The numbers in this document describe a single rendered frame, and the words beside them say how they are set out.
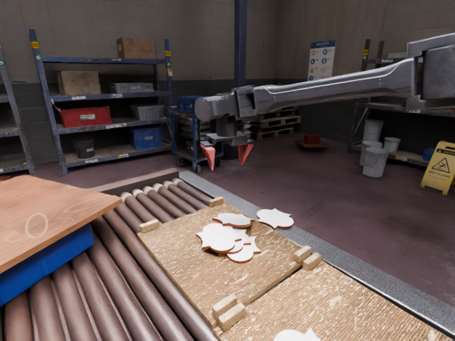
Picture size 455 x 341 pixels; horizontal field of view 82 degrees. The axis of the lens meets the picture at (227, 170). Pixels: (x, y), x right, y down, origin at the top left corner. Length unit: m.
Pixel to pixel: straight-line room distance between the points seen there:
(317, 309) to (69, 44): 4.91
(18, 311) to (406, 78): 0.89
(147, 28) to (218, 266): 5.01
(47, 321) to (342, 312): 0.62
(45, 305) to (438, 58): 0.89
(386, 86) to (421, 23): 4.99
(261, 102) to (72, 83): 4.00
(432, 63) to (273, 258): 0.54
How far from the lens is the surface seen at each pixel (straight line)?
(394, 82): 0.54
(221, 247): 0.74
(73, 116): 4.46
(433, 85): 0.54
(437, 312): 0.81
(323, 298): 0.69
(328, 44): 6.26
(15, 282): 0.82
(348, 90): 0.55
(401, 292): 0.81
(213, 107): 0.63
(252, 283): 0.69
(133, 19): 5.38
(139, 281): 0.75
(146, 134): 4.78
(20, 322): 0.77
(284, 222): 0.94
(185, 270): 0.72
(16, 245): 0.79
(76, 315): 0.72
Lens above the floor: 1.41
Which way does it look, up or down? 21 degrees down
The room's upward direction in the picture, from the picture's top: straight up
